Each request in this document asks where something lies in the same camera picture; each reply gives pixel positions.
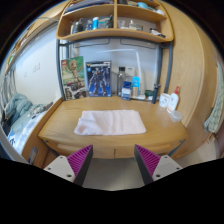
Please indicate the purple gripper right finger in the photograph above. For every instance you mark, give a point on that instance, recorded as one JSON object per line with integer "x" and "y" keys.
{"x": 152, "y": 166}

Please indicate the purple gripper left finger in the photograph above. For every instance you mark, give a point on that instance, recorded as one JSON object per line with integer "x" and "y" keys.
{"x": 73, "y": 167}

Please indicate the pink white towel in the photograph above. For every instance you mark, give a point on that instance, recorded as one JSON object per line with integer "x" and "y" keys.
{"x": 110, "y": 123}

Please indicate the clear plastic container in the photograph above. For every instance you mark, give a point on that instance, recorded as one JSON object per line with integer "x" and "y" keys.
{"x": 176, "y": 116}

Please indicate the wooden desk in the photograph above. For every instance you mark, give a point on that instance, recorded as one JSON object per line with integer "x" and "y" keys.
{"x": 54, "y": 133}

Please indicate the white lotion pump bottle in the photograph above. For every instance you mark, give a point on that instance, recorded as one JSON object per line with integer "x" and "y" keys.
{"x": 173, "y": 100}

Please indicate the white cup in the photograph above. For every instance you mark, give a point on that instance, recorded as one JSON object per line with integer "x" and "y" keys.
{"x": 164, "y": 100}

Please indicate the bed with grey blanket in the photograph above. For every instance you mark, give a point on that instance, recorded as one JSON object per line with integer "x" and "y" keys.
{"x": 20, "y": 116}

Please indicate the checkered hanging cloth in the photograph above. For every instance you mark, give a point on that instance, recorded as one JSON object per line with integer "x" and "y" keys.
{"x": 212, "y": 123}

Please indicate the light blue carton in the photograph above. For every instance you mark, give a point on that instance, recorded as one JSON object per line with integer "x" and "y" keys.
{"x": 135, "y": 86}

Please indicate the black slim bottle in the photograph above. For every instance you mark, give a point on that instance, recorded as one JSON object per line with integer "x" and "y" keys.
{"x": 155, "y": 93}

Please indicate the small blue box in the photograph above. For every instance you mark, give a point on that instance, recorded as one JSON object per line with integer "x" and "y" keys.
{"x": 126, "y": 90}

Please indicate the Groot Lego box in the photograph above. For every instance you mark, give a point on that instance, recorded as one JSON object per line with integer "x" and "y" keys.
{"x": 73, "y": 78}

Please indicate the blue robot model box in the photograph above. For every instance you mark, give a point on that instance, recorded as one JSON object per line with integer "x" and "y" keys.
{"x": 99, "y": 78}

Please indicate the blue bottle on shelf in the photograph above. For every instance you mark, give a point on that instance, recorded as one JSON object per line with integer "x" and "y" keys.
{"x": 95, "y": 23}

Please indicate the wooden wall shelf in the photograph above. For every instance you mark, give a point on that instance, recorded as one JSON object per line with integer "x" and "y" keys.
{"x": 141, "y": 19}

